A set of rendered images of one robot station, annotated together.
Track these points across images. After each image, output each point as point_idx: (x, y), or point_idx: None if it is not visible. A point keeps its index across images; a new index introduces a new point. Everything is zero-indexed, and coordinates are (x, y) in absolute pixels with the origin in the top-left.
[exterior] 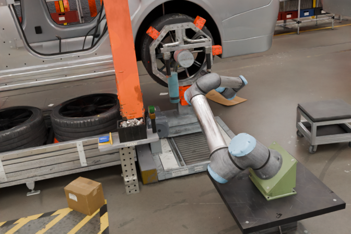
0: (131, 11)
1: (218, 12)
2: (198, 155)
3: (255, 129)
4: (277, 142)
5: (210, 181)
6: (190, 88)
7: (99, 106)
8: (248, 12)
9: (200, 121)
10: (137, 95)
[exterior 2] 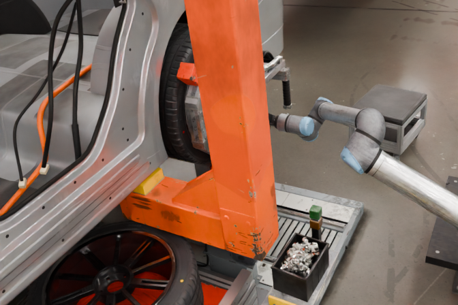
0: (142, 44)
1: None
2: None
3: (294, 167)
4: (344, 171)
5: (367, 271)
6: (360, 147)
7: (130, 263)
8: None
9: (418, 190)
10: (273, 201)
